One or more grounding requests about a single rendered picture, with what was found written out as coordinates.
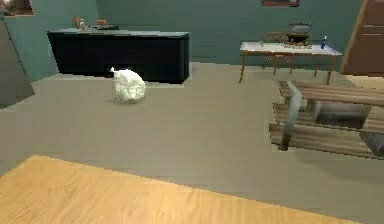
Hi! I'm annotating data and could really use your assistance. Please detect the white garbage bag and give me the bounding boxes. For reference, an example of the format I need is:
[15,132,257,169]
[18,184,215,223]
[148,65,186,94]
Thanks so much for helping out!
[109,66,148,105]

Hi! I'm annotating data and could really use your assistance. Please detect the black cabinet with grey top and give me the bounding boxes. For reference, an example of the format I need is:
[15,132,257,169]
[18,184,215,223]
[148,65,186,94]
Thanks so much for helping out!
[46,28,191,85]

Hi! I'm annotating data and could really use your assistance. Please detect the brown table with white top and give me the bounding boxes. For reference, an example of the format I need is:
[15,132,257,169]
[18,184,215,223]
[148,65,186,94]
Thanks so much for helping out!
[238,40,344,86]

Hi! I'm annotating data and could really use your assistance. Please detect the brown wooden box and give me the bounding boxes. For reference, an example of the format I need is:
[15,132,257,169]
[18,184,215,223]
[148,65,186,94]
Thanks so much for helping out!
[266,31,288,43]

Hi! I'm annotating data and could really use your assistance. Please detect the brown loaf on black tray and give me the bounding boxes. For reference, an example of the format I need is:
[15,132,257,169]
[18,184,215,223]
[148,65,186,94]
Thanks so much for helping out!
[91,19,120,31]

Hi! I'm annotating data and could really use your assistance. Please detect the dark pot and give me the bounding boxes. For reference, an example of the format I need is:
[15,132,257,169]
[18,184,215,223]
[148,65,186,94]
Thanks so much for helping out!
[285,21,313,47]

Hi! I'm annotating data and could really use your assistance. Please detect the wooden slatted shelf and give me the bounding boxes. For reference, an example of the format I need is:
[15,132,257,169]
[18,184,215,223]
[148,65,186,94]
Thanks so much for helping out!
[268,80,384,160]

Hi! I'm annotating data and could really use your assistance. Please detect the grey door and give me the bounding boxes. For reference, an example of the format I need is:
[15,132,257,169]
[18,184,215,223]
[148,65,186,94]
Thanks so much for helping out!
[0,13,36,110]

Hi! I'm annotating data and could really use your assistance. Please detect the brown wooden door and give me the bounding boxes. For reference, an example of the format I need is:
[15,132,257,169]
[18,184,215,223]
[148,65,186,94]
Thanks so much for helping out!
[340,0,384,78]

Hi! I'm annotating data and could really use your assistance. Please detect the framed picture with red frame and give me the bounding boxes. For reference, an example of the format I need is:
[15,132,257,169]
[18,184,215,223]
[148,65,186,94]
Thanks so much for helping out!
[261,0,301,8]

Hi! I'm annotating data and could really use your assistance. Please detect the framed picture with brown frame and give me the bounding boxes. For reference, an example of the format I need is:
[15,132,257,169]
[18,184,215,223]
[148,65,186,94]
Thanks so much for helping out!
[0,0,36,17]

